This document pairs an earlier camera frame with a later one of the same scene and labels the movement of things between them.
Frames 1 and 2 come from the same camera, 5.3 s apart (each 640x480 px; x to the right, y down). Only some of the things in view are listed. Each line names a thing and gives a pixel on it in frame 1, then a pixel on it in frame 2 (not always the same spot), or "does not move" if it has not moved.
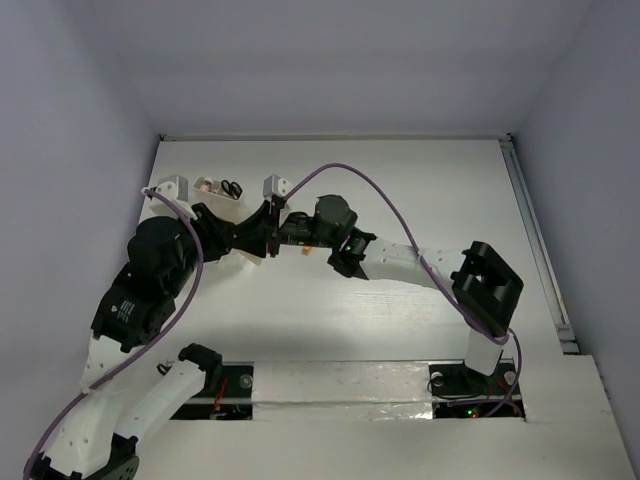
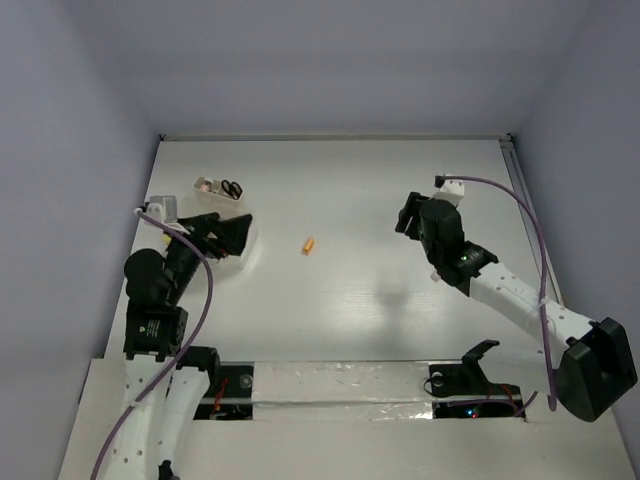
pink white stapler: (207, 183) does not move
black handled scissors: (233, 188) does not move
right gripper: (256, 230) to (413, 206)
